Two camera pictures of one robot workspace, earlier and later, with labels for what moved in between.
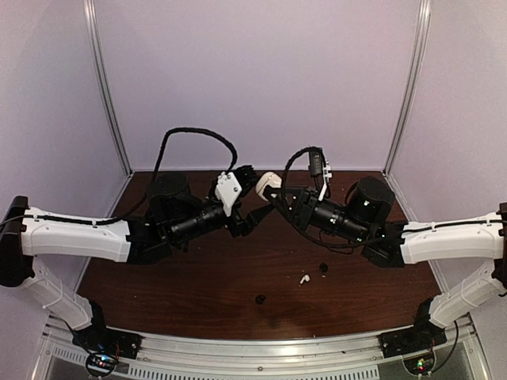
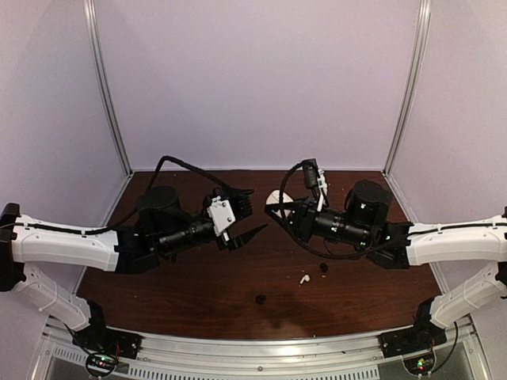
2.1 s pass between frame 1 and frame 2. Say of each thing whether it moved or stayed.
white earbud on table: stayed
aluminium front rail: stayed
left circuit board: stayed
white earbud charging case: moved
